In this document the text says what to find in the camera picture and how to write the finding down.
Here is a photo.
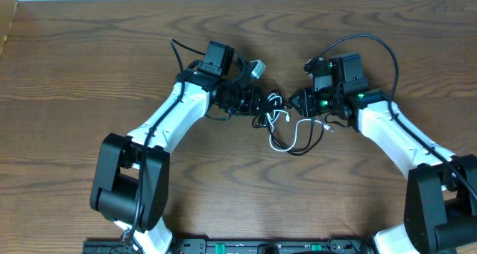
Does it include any white USB cable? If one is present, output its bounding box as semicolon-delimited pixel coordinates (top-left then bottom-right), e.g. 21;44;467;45
266;92;335;153

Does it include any black USB cable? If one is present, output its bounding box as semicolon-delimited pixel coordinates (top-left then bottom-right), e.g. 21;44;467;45
251;89;326;157

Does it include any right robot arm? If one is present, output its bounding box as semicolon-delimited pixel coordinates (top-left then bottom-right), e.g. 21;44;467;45
289;53;476;253

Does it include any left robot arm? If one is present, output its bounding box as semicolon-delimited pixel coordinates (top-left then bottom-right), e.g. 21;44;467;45
84;41;274;253

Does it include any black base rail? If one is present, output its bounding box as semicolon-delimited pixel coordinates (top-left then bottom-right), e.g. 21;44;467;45
81;236;399;254

